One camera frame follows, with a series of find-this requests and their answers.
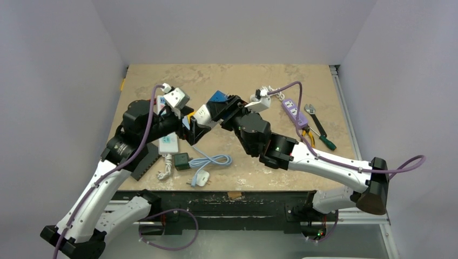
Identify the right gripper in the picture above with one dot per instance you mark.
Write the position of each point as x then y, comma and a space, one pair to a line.
229, 116

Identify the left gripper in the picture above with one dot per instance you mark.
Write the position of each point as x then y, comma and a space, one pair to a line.
196, 130

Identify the dark blue cube socket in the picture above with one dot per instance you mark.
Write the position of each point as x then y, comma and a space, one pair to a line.
218, 98

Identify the light blue power strip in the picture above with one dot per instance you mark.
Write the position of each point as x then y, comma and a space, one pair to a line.
186, 123

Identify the dark green cube socket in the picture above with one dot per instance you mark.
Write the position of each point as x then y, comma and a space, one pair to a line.
181, 161

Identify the white adapter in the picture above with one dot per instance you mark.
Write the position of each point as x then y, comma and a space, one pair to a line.
200, 179

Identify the purple power strip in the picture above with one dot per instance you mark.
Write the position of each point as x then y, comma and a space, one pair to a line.
294, 113

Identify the white cube socket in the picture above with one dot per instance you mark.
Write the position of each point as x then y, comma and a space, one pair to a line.
203, 117

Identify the yellow cube socket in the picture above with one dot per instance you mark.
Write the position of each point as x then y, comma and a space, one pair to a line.
191, 114

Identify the white power strip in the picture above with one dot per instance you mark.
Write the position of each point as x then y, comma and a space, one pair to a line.
169, 143

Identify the yellow handled pliers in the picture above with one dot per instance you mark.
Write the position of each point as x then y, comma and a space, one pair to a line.
306, 132

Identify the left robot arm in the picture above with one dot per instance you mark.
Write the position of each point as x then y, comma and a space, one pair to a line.
86, 229

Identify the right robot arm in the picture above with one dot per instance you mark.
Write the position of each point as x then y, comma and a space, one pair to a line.
366, 183

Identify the black box near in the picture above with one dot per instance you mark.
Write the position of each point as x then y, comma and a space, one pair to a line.
145, 160

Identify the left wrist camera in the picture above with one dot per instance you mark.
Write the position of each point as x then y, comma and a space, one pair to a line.
177, 100

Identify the silver black handled wrench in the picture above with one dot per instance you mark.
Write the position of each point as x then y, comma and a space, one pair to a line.
310, 109

